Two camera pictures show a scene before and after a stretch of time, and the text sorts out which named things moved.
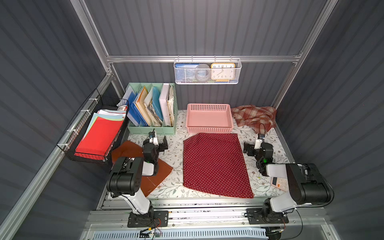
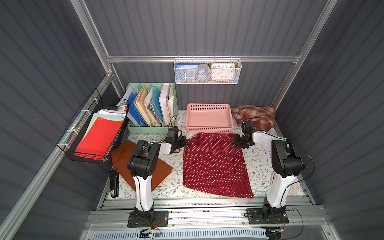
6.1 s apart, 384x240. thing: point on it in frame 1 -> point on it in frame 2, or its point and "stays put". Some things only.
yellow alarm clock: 223,72 stays put
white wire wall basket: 204,71 stays put
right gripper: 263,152 -> 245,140
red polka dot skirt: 214,163 stays put
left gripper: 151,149 -> 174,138
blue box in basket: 184,72 stays put
